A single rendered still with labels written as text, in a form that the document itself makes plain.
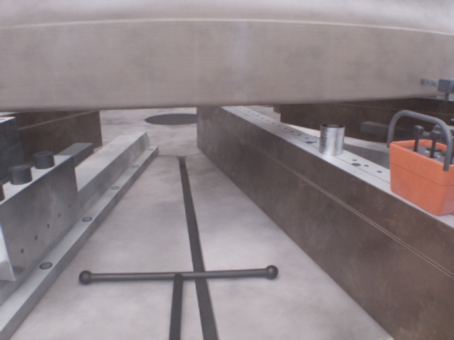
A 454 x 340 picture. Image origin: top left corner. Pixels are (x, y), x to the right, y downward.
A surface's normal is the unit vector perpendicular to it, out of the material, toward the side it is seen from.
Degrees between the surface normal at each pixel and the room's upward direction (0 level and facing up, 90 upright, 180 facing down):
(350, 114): 90
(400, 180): 97
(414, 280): 90
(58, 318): 0
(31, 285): 0
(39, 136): 90
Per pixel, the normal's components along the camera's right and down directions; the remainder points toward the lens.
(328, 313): 0.00, -0.95
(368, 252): -0.94, 0.11
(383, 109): -0.44, 0.29
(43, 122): 0.90, 0.15
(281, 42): 0.26, 0.31
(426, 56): 0.51, 0.28
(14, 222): 1.00, 0.02
